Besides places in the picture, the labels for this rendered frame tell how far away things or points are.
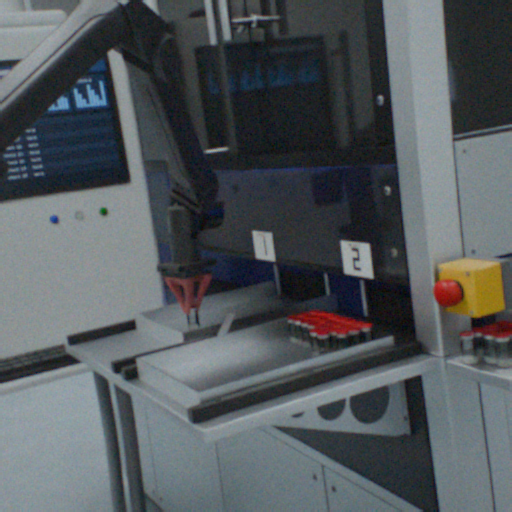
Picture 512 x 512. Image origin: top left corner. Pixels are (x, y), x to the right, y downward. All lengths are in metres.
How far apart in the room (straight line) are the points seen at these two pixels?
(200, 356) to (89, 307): 0.69
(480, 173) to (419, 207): 0.11
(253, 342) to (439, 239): 0.41
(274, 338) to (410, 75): 0.54
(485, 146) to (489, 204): 0.09
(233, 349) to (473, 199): 0.49
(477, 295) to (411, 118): 0.28
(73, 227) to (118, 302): 0.22
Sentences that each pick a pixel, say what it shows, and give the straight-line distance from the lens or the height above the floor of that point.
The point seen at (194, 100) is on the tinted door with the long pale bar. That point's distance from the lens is 1.96.
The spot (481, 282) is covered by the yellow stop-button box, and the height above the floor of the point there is 1.01.
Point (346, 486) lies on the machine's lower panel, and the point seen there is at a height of 0.56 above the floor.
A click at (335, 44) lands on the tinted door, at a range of 1.44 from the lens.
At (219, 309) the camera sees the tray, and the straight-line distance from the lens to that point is 1.83.
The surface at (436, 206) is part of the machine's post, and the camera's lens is 1.29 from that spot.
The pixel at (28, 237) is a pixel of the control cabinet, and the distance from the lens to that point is 2.06.
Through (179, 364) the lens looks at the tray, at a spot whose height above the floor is 0.88.
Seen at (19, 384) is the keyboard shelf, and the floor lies 0.80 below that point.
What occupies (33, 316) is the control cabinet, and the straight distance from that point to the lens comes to 2.08.
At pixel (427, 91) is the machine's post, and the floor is 1.28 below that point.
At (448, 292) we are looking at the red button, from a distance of 1.22.
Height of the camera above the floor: 1.28
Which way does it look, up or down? 9 degrees down
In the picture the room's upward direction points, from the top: 8 degrees counter-clockwise
